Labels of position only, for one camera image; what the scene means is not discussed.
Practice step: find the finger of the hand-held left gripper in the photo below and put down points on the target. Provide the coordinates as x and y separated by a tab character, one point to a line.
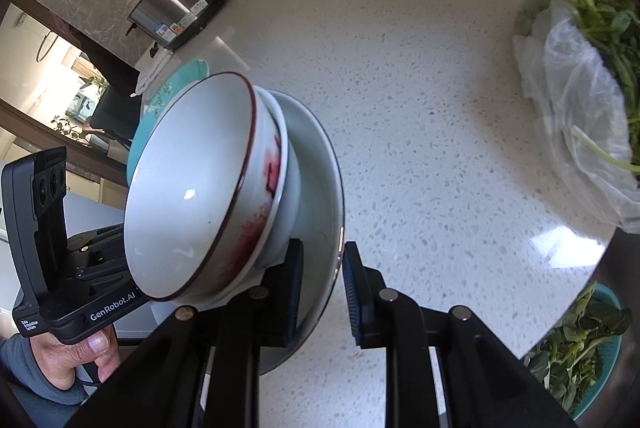
105	269

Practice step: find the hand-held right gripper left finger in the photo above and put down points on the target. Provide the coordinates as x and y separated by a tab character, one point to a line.
295	293

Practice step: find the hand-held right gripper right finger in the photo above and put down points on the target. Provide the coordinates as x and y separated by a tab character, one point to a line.
352	293

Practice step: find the large white bowl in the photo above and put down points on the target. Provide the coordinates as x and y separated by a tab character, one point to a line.
320	188

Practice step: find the red floral bowl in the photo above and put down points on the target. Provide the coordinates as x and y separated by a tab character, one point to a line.
190	188

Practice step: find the large teal floral plate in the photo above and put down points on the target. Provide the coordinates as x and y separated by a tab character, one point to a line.
142	143

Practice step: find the person's left forearm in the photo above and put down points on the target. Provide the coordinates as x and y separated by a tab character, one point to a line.
25	390

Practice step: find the person's left hand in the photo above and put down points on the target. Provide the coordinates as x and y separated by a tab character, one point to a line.
100	345

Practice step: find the green plant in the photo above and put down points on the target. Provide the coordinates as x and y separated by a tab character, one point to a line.
70	128

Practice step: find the white cloth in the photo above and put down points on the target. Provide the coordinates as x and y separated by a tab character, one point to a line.
150	75

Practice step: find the leafy greens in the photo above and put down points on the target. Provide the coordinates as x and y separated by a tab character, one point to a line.
565	358

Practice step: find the teal basin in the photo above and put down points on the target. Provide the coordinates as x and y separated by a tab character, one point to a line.
607	358

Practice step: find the rice cooker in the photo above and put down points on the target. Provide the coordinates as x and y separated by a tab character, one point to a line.
175	3

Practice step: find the plastic bag of greens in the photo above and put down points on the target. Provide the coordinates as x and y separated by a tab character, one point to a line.
565	83

